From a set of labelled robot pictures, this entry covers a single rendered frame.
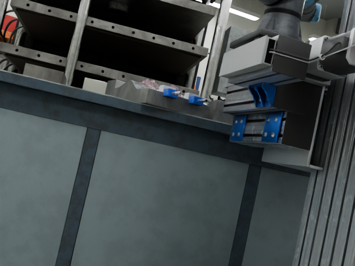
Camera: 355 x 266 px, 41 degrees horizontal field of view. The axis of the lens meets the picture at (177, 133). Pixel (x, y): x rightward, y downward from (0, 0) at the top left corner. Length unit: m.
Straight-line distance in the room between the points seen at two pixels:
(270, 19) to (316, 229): 0.63
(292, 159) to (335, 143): 0.13
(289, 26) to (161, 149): 0.66
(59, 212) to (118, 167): 0.27
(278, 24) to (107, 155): 0.77
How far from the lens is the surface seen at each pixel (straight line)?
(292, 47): 1.16
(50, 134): 1.77
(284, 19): 1.48
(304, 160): 1.34
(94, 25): 2.67
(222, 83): 2.77
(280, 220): 1.93
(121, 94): 1.95
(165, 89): 1.71
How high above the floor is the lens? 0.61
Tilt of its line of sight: 4 degrees up
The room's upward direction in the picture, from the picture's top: 12 degrees clockwise
